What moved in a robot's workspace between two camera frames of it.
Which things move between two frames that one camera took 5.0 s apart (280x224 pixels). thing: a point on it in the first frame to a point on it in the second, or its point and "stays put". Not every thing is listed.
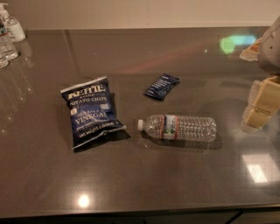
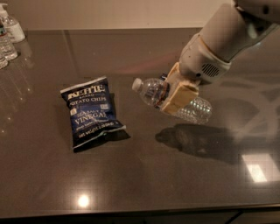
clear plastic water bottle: x=178 y=128 to x=153 y=92
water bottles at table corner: x=15 y=29 stays put
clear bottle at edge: x=3 y=59 stays put
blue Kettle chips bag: x=92 y=115 stays put
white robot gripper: x=271 y=51 to x=199 y=60
